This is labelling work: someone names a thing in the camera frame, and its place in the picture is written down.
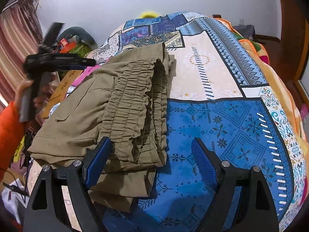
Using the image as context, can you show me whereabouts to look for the blue patchwork blanket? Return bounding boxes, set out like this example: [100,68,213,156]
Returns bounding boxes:
[24,11,307,232]

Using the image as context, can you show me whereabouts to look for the person's left forearm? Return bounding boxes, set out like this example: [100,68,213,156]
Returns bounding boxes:
[0,100,31,182]

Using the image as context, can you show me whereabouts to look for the white plastic bag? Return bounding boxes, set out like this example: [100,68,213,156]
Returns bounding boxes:
[1,186,31,225]

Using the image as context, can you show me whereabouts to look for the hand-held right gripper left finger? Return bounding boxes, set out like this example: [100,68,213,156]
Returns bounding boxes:
[23,136,114,232]

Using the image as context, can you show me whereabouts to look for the mustard yellow garment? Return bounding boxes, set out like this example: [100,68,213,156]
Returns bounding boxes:
[41,70,84,119]

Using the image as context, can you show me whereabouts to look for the orange box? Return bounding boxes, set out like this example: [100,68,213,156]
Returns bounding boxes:
[59,43,78,54]

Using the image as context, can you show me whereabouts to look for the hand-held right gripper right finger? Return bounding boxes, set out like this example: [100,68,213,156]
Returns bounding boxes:
[191,137,280,232]

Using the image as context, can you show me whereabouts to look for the brown patterned curtain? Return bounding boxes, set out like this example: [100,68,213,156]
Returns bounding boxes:
[18,0,45,44]

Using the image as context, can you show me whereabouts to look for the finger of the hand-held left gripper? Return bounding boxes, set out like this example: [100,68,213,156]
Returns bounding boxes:
[55,54,96,72]
[42,22,65,44]

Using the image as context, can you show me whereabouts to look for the grey backpack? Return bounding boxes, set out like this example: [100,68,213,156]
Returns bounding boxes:
[235,24,256,41]

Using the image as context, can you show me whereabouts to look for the pink garment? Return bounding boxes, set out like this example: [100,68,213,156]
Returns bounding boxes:
[71,64,100,87]

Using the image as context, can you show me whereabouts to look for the olive green pants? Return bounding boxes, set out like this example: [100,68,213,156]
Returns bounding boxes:
[27,42,178,213]

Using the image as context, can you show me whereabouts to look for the yellow curved cushion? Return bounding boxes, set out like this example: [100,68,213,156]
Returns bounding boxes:
[139,10,162,19]

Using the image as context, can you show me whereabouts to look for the striped pink gold curtain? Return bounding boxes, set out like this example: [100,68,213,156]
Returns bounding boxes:
[0,7,37,107]

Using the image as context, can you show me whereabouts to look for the person's left hand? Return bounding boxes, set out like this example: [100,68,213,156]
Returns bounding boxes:
[14,79,49,113]

